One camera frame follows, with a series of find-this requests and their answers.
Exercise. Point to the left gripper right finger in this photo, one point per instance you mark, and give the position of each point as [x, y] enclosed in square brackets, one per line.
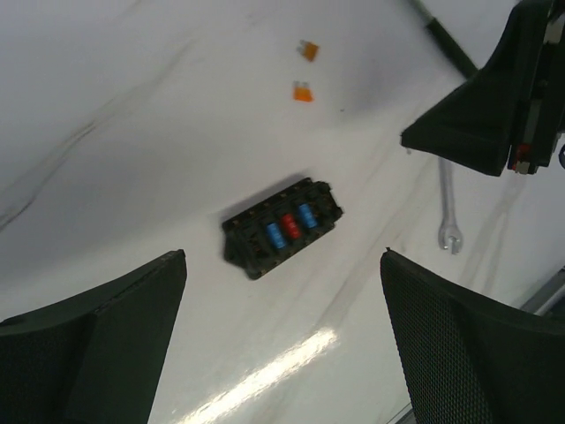
[467, 358]

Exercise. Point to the silver combination wrench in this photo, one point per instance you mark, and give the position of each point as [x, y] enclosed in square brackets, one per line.
[450, 237]

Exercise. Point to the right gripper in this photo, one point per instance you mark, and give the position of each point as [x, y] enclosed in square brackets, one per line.
[510, 114]

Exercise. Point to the orange blade fuse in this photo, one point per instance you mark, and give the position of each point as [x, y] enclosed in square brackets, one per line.
[301, 92]
[308, 50]

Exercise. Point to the black handled claw hammer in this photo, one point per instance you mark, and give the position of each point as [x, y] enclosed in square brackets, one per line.
[444, 41]

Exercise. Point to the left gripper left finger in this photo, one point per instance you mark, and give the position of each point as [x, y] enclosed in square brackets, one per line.
[96, 357]

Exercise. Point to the black fuse box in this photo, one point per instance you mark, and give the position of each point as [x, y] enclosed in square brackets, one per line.
[271, 231]

